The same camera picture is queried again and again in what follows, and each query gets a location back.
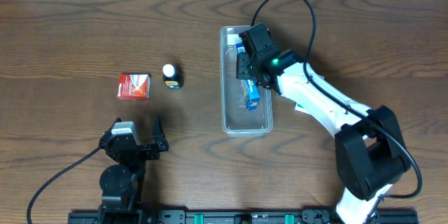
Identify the red orange medicine box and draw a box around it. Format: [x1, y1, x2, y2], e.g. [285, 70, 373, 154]
[117, 74, 151, 101]

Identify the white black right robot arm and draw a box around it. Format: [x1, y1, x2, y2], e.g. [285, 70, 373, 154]
[238, 48, 416, 223]

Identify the clear plastic container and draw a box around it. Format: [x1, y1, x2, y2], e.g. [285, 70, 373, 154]
[220, 25, 274, 137]

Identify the dark bottle white cap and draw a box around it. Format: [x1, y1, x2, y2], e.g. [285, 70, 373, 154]
[162, 64, 183, 90]

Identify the white green medicine box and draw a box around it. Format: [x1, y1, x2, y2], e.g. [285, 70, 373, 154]
[295, 103, 308, 114]

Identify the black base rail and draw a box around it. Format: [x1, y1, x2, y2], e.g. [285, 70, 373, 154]
[68, 209, 420, 224]

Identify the blue medicine box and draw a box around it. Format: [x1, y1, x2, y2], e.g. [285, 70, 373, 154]
[235, 43, 260, 111]

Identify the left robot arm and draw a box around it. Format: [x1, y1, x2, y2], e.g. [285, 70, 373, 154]
[95, 117, 253, 224]

